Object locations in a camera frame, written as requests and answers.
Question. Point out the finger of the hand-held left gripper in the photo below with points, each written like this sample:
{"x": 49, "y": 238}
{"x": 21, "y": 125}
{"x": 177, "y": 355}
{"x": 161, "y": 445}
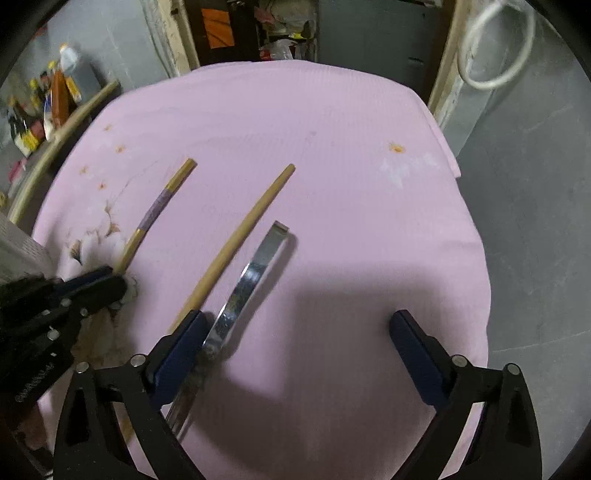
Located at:
{"x": 87, "y": 279}
{"x": 108, "y": 293}

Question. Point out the beige door frame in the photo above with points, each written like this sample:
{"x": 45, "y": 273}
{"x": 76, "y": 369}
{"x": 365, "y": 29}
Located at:
{"x": 178, "y": 41}

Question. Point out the white plastic bag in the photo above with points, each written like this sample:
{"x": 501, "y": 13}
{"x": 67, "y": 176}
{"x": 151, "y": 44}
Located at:
{"x": 279, "y": 48}

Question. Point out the dark wooden door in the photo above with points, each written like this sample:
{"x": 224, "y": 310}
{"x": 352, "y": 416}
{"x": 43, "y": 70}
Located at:
{"x": 240, "y": 50}

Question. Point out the orange door sticker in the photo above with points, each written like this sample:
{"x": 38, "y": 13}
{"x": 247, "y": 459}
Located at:
{"x": 215, "y": 27}

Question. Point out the grey cabinet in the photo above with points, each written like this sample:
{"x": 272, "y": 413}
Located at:
{"x": 369, "y": 37}

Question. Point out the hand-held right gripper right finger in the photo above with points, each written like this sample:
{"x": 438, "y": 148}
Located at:
{"x": 420, "y": 360}

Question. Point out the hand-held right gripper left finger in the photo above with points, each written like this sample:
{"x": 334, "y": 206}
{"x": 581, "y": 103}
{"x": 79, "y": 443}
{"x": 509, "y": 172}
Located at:
{"x": 178, "y": 360}

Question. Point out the white perforated utensil holder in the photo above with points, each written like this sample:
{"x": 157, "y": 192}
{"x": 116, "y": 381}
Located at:
{"x": 14, "y": 249}

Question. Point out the cooking oil jug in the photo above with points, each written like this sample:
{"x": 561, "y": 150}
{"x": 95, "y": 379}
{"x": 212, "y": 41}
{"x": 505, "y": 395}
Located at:
{"x": 74, "y": 64}

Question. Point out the plain wooden chopstick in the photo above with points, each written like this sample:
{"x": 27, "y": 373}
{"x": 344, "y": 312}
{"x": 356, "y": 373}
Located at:
{"x": 244, "y": 230}

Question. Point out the pink floral cloth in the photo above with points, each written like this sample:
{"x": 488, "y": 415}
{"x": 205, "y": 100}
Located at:
{"x": 323, "y": 230}

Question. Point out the wooden chopstick purple band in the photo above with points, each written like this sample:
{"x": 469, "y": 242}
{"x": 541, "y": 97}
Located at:
{"x": 157, "y": 207}

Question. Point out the orange seasoning packet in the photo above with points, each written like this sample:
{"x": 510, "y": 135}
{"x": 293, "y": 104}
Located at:
{"x": 57, "y": 99}

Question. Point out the dark sauce bottle yellow label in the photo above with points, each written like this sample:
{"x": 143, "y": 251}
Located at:
{"x": 21, "y": 134}

